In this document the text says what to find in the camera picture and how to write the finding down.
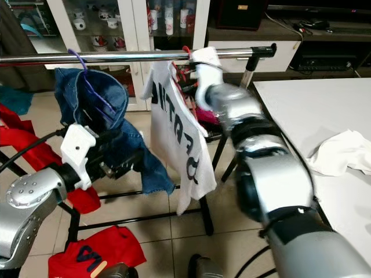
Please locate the blue denim garment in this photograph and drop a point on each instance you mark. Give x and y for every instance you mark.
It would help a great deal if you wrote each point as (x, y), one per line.
(75, 95)

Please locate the teal floor mat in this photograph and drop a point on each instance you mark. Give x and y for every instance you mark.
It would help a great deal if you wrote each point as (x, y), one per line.
(17, 99)

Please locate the grey robot foot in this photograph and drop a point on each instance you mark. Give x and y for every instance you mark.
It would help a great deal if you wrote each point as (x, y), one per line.
(208, 267)
(119, 271)

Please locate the white crumpled cloth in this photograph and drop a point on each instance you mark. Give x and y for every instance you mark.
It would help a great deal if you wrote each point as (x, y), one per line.
(342, 153)

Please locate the dark grey curtain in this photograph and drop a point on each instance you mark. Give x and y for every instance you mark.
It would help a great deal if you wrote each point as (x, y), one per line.
(23, 46)

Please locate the white red bottle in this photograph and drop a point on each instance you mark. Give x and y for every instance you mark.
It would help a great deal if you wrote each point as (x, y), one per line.
(153, 20)
(184, 17)
(168, 24)

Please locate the low tv cabinet white drawers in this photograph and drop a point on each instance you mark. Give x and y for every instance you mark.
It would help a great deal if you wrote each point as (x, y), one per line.
(284, 61)

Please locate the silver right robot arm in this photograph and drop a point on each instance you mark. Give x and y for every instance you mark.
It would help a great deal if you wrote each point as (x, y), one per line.
(272, 179)

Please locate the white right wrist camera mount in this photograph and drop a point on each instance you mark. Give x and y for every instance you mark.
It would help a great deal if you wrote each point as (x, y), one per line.
(206, 72)

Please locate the black clothes rack chrome rail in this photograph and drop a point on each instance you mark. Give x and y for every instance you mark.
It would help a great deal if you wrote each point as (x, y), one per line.
(46, 57)

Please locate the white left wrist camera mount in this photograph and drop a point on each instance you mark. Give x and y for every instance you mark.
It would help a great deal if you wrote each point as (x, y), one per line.
(78, 153)

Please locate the purple hanger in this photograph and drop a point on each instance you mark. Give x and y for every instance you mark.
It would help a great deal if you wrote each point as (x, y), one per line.
(78, 57)

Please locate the long red garment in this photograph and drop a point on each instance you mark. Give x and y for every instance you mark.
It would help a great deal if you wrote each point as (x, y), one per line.
(35, 153)

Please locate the grey left robot foot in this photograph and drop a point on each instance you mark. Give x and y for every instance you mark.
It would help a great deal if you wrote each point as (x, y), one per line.
(119, 271)

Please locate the red plastic hanger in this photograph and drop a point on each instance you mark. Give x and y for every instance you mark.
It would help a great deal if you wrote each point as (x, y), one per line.
(186, 51)

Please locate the white glass door cabinet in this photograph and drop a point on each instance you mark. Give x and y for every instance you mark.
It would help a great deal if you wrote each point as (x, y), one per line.
(133, 29)

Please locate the black media box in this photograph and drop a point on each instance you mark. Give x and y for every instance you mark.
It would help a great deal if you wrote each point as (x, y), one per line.
(330, 58)

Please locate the red t-shirt dark print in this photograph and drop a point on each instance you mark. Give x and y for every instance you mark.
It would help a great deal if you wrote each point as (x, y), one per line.
(116, 246)

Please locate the tall black speaker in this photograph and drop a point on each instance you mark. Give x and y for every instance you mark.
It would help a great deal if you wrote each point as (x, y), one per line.
(240, 14)

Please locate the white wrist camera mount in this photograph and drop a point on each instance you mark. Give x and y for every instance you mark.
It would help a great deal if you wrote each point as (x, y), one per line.
(206, 72)
(78, 153)

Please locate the grey right robot foot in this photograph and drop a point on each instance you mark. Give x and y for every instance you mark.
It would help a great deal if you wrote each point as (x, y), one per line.
(208, 267)

